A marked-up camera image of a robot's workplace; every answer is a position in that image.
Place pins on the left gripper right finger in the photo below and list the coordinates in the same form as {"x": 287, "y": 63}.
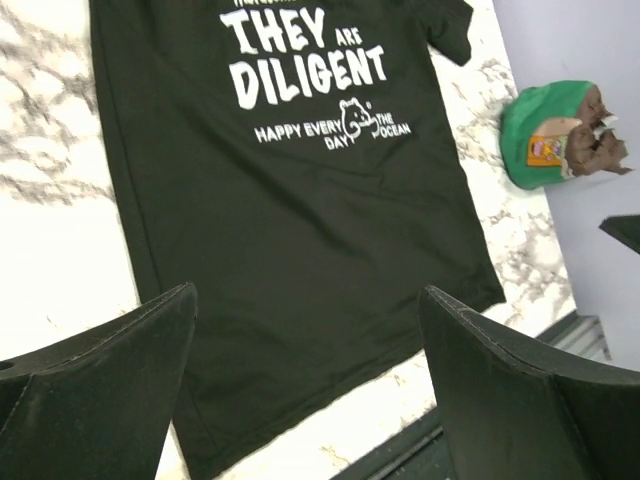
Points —
{"x": 513, "y": 407}

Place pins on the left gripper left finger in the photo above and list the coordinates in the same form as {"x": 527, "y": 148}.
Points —
{"x": 98, "y": 404}

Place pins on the black printed t-shirt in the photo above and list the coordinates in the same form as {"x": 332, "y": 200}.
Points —
{"x": 294, "y": 161}

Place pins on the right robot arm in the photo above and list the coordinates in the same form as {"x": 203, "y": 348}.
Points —
{"x": 625, "y": 229}

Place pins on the aluminium frame rail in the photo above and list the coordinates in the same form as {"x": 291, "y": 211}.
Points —
{"x": 579, "y": 335}

